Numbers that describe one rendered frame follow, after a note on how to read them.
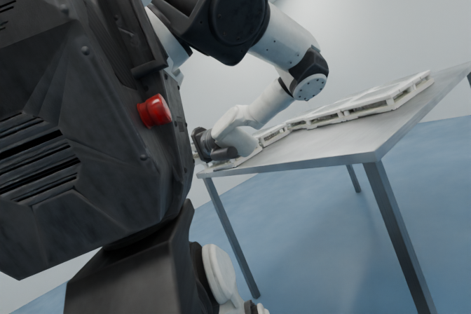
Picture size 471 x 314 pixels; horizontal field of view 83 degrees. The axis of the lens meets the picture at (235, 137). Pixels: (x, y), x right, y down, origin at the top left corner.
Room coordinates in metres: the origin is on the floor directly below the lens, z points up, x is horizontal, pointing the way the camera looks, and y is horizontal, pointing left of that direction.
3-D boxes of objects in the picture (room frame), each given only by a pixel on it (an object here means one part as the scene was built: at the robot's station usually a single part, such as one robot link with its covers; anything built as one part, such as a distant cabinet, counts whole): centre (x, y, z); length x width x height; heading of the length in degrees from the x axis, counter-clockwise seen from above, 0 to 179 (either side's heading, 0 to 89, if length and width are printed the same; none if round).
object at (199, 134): (0.86, 0.08, 1.05); 0.12 x 0.10 x 0.13; 33
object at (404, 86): (1.28, -0.71, 0.93); 0.25 x 0.24 x 0.02; 34
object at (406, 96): (1.28, -0.71, 0.88); 0.24 x 0.24 x 0.02; 34
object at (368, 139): (1.60, -0.62, 0.85); 1.50 x 1.10 x 0.04; 126
